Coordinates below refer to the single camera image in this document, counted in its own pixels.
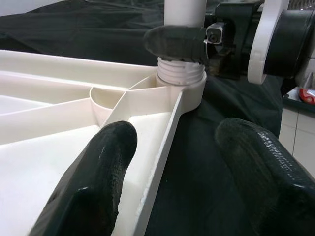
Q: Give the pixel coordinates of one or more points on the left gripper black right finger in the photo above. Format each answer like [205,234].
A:
[265,177]

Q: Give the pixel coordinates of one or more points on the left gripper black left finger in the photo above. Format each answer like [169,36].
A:
[98,177]

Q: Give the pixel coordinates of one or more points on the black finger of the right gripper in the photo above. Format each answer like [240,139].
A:
[174,43]

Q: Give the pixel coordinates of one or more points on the white plastic table leg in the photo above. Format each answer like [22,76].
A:
[184,12]

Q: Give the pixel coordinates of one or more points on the white plastic table top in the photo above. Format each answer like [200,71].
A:
[49,159]

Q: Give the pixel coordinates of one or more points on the black cloth table cover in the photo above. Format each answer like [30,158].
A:
[209,172]

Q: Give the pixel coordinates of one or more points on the pink stool seat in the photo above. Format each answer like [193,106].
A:
[307,96]

